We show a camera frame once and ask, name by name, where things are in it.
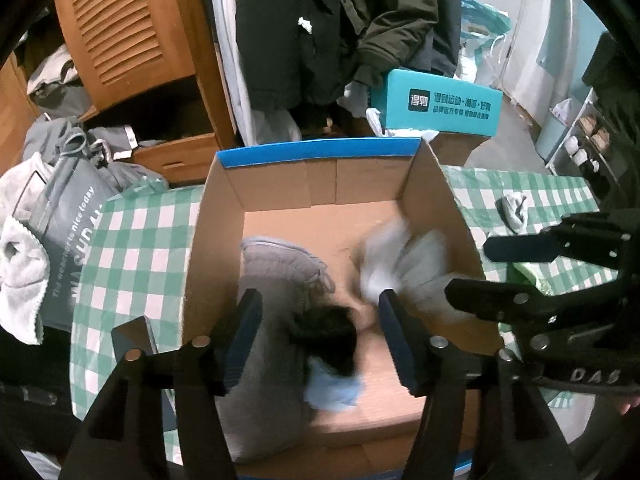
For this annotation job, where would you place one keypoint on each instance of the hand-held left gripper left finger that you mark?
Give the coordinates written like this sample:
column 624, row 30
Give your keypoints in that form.
column 245, row 340

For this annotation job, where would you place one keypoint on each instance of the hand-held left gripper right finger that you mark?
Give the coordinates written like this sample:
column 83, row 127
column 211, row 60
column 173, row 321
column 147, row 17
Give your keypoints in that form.
column 400, row 345

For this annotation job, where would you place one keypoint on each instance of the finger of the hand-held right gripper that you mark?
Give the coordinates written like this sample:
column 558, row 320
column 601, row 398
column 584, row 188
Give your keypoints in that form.
column 525, row 247
column 485, row 297

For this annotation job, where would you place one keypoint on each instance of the gray fleece pouch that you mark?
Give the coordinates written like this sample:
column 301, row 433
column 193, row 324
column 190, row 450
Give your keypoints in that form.
column 275, row 280

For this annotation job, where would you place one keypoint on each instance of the black sock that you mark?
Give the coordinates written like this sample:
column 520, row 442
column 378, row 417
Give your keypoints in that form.
column 325, row 330

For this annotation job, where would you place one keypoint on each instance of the light blue sock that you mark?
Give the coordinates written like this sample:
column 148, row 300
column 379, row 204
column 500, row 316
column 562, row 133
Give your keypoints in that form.
column 332, row 390

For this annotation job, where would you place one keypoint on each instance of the blue cardboard box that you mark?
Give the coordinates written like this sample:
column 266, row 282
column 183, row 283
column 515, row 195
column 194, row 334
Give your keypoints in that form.
column 350, row 220

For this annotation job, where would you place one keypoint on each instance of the white gray sock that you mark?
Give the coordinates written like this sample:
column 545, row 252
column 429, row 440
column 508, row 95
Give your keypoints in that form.
column 512, row 210

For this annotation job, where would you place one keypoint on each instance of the light blue bin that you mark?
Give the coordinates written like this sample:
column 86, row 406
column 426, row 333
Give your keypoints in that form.
column 550, row 137

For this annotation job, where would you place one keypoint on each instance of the shoe rack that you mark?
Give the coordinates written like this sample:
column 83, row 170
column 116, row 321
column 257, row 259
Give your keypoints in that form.
column 585, row 145

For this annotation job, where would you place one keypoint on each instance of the brown cardboard box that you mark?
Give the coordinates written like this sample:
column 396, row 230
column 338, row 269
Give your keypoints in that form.
column 457, row 147

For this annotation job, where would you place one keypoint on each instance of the green checkered tablecloth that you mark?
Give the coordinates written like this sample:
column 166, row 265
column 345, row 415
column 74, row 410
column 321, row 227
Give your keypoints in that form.
column 135, row 240

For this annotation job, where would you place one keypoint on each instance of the teal printed box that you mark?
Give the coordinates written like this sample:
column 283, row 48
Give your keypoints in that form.
column 440, row 105

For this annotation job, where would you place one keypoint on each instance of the gray printed tote bag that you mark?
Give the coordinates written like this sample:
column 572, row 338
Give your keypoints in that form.
column 70, row 220

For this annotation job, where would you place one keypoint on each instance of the blue white plastic bag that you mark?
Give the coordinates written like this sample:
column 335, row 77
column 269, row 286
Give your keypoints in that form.
column 482, row 35

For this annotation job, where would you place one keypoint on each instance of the white towel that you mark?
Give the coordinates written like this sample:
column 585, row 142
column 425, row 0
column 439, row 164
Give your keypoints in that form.
column 20, row 270

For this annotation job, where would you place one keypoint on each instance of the navy hanging jacket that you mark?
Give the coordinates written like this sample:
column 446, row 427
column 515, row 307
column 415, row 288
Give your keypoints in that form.
column 445, row 20

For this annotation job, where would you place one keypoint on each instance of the olive hanging jacket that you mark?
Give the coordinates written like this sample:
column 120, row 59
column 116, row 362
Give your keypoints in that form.
column 390, row 15

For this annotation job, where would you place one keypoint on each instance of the white hanging garment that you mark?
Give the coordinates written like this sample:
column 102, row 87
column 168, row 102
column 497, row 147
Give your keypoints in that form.
column 225, row 60

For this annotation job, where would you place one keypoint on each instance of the gray hoodie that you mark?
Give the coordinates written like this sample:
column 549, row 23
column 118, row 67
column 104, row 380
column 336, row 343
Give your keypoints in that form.
column 50, row 135

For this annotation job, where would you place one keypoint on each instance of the black hanging coat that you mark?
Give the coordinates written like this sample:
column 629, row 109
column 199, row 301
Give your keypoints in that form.
column 280, row 35

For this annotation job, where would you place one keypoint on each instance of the gray clothes in wardrobe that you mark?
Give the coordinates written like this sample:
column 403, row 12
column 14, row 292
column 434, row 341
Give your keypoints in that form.
column 55, row 80

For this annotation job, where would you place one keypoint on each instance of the wooden louvered wardrobe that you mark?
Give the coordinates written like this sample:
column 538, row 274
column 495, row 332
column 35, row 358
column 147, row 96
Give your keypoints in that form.
column 120, row 30

